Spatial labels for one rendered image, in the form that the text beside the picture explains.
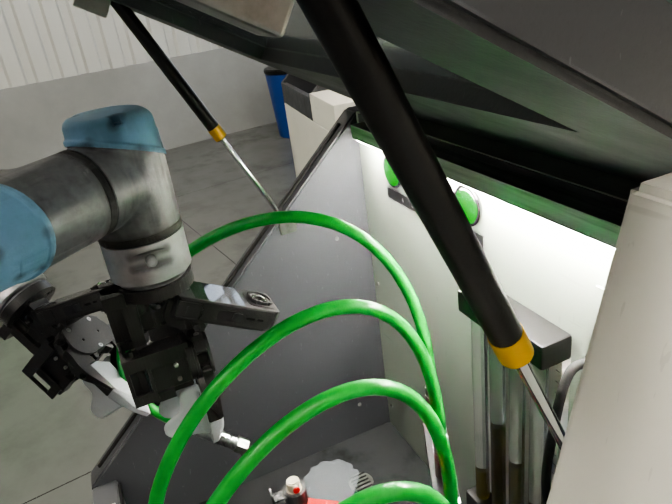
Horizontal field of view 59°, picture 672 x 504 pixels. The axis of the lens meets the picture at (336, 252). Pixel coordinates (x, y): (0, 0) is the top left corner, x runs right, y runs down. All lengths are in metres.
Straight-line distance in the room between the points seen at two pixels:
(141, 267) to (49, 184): 0.12
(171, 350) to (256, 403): 0.51
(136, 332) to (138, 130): 0.19
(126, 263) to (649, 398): 0.41
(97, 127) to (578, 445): 0.40
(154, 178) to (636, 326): 0.38
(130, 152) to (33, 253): 0.11
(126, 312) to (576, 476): 0.40
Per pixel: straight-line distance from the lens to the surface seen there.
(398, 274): 0.68
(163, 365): 0.59
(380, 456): 1.16
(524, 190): 0.59
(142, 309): 0.58
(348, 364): 1.10
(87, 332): 0.80
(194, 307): 0.58
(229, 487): 0.50
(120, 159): 0.51
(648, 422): 0.30
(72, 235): 0.48
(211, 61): 7.47
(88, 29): 7.12
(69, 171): 0.49
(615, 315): 0.30
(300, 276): 0.98
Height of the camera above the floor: 1.65
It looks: 25 degrees down
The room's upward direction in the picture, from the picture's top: 8 degrees counter-clockwise
